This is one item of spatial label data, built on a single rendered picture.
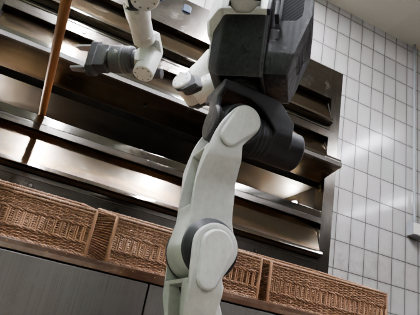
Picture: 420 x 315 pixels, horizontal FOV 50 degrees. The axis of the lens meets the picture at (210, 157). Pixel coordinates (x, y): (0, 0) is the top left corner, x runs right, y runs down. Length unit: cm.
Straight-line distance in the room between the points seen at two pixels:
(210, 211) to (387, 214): 183
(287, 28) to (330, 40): 172
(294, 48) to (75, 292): 91
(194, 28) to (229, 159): 146
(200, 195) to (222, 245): 14
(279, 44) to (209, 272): 64
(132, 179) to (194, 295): 110
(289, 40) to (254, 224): 117
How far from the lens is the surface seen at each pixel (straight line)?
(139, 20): 132
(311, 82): 275
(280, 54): 125
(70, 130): 205
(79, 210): 145
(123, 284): 140
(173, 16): 248
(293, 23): 132
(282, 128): 126
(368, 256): 265
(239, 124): 116
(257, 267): 164
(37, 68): 212
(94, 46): 152
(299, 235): 237
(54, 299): 137
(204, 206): 109
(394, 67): 332
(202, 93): 163
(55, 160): 199
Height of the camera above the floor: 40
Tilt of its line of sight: 23 degrees up
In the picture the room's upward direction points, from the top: 11 degrees clockwise
